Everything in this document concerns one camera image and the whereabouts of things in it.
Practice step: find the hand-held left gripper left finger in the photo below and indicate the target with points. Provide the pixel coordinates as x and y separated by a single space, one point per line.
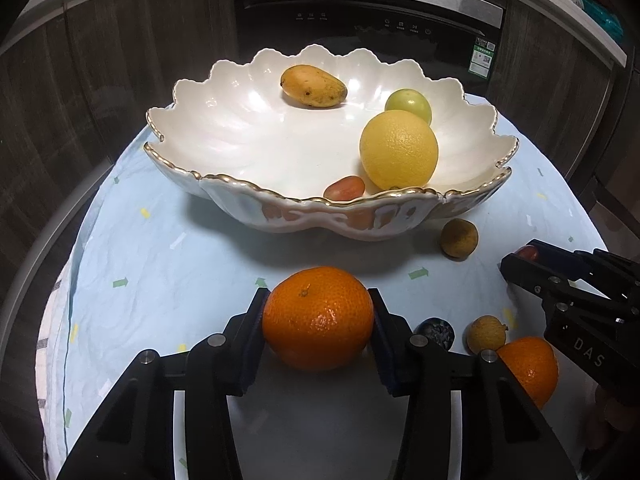
252 330

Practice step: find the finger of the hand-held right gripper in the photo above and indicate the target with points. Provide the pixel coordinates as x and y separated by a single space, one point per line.
590 262
540 280

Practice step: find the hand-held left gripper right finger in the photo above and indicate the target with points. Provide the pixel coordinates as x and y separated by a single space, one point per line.
385 330

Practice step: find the dark blueberry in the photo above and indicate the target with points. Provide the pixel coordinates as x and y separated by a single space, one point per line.
436 332

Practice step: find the orange tangerine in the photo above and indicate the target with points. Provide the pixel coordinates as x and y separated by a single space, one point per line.
532 375
318 317

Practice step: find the brown longan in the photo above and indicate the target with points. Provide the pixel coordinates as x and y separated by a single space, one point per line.
486 334
459 238

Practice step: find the large yellow orange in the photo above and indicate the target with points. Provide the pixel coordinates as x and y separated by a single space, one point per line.
399 150

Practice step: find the white scalloped ceramic bowl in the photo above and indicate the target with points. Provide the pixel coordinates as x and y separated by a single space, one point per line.
250 135

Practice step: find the green jujube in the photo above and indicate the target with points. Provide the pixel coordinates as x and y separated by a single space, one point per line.
407 102

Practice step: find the yellow mango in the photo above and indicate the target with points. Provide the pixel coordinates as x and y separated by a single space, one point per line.
312 87

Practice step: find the person's right hand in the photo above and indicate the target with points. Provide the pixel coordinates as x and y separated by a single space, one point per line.
617 417

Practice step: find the light blue patterned cloth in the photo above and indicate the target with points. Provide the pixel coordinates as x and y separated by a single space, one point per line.
175 300

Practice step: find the dark wood base cabinet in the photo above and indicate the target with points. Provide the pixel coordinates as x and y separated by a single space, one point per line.
100 85
550 85

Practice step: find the teal plastic packet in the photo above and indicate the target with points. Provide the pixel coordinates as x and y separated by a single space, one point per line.
600 17

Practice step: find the black built-in dishwasher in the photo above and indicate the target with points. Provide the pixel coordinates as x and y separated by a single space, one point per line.
350 15

